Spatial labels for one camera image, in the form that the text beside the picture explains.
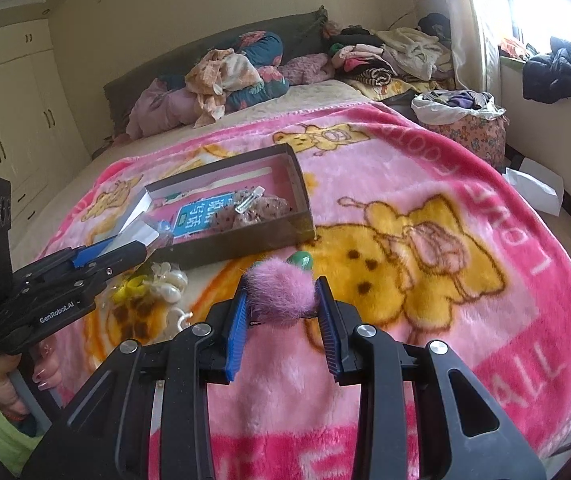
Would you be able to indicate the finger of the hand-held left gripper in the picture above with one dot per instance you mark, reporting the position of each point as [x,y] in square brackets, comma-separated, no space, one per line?
[110,266]
[93,252]

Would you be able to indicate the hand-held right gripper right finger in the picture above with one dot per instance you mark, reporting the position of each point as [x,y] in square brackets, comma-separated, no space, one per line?
[328,330]

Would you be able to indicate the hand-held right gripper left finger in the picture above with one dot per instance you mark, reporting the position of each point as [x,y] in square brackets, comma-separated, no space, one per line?
[235,340]

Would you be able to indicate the grey translucent plastic packet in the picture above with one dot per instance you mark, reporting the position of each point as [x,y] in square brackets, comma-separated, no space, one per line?
[138,227]

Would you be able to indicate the white pearl hair clip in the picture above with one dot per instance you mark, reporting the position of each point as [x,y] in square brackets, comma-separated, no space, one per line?
[168,282]

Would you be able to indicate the shallow pink cardboard box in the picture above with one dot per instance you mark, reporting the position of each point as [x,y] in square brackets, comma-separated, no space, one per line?
[245,242]

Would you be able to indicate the person's left hand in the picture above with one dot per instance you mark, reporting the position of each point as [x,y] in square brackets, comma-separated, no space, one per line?
[43,372]

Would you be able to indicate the blue printed card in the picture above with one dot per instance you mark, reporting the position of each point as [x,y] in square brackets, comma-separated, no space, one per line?
[203,217]

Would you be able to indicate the bag of small accessories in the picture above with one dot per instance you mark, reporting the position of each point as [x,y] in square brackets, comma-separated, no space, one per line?
[265,210]

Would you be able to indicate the silver metal hair clip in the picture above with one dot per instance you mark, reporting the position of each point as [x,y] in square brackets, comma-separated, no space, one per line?
[248,200]

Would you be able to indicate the pink printed blanket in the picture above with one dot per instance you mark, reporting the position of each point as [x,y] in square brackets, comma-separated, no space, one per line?
[440,240]

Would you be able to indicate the pink quilt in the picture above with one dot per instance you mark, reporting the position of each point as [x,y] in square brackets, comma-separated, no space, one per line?
[160,105]

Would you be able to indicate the cream wardrobe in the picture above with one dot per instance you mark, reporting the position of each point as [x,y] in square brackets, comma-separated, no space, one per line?
[5,110]

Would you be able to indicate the pile of clothes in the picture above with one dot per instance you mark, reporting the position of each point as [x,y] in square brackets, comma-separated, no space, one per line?
[395,55]
[165,55]

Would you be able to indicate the orange floral cloth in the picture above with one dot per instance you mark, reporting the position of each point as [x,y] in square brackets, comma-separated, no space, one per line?
[220,77]

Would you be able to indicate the floral bag of clothes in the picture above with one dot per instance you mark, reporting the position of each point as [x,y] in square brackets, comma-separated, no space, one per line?
[470,130]

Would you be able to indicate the white paper bag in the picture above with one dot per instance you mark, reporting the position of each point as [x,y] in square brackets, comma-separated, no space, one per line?
[535,185]

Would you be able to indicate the teal floral pillow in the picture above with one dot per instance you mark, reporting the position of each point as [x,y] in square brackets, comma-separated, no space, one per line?
[260,50]

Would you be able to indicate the pink floral pillow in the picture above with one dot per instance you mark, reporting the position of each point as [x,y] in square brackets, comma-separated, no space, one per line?
[308,67]

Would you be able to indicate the cream curtain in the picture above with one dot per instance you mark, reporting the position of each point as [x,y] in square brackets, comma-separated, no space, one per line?
[470,25]

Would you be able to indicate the orange items on windowsill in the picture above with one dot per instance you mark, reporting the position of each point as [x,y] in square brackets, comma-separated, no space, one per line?
[515,47]

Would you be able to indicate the black jacket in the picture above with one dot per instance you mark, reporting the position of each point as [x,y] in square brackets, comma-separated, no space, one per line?
[560,72]

